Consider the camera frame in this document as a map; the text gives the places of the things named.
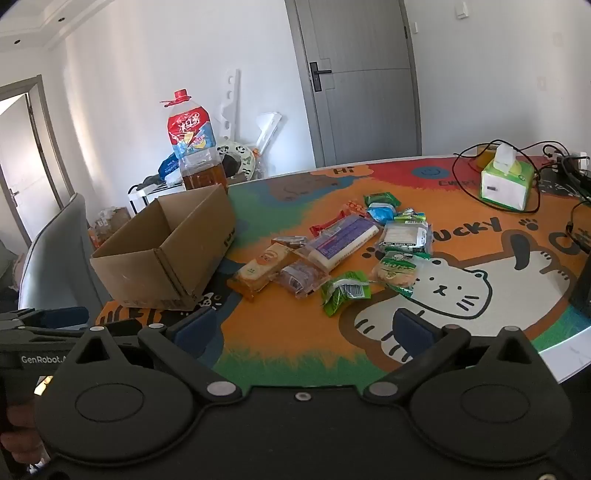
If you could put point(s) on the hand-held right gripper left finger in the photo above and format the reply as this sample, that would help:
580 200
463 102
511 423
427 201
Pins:
194 333

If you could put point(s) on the blue snack packet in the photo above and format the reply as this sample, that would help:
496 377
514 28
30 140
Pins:
381 215

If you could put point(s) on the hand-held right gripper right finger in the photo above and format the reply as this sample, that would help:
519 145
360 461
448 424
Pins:
412 333

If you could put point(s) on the long purple white snack packet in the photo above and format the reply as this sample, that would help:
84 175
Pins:
339 240

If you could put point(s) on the brown cardboard box with logo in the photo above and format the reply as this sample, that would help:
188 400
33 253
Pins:
113 224

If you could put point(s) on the flat green snack packet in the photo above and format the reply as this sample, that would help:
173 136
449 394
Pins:
383 199

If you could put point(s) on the grey framed side door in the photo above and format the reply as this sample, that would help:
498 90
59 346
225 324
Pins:
27 170

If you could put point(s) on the blue plastic bag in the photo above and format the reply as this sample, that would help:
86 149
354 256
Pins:
170 168

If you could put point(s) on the red snack packet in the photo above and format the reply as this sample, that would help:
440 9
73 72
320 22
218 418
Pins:
322 226

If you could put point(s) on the small clear brown snack packet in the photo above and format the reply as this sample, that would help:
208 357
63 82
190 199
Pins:
289 240

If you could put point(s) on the person's left hand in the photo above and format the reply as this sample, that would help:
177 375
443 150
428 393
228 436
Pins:
18 429

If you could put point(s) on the green snack packet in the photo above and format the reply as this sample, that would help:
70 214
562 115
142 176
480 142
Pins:
344 291
383 199

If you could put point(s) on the green striped candy packet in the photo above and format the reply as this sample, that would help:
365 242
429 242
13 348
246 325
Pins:
411 216

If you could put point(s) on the green round biscuit packet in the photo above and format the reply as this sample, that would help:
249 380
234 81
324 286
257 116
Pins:
397 272

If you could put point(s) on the white cracker packet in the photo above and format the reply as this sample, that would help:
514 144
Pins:
404 237

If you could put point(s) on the grey chair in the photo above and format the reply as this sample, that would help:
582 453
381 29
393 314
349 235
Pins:
51 258

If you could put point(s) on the large cooking oil bottle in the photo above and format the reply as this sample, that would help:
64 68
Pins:
194 134

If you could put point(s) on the white board with holes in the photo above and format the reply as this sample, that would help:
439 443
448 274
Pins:
231 101

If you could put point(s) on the panda print bag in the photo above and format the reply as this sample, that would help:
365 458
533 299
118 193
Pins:
240 157

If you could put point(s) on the orange dotted snack packet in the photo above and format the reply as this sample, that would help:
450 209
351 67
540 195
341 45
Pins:
354 206

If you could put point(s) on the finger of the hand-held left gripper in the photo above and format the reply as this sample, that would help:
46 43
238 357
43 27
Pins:
64 317

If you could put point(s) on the colourful cat print table mat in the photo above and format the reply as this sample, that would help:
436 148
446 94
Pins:
277 332

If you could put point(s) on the white light switch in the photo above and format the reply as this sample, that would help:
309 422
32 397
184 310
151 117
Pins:
461 9

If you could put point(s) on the orange cake packet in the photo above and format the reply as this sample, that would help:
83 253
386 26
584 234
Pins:
263 271

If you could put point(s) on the white plastic sheet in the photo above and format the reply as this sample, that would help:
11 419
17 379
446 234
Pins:
270 131

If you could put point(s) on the black power strip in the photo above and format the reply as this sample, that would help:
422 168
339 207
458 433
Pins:
572 173

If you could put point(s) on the green white tissue box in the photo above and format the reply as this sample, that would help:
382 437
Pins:
505 182

